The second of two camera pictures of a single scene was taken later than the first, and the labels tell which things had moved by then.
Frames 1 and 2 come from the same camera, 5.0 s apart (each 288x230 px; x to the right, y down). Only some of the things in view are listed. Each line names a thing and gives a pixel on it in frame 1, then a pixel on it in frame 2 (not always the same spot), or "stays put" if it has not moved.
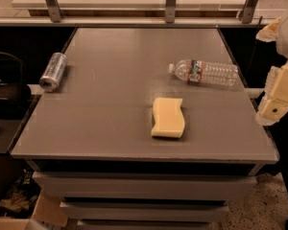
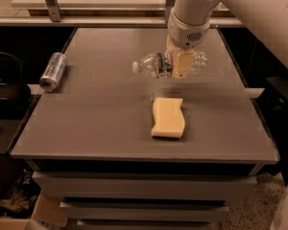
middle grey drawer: x=145 y=212 stays put
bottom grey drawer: x=142 y=225 stays put
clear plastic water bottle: x=199 y=72 -> x=161 y=64
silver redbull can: x=53 y=72 stays put
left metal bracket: x=52 y=3 stays put
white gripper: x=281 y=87 -> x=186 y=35
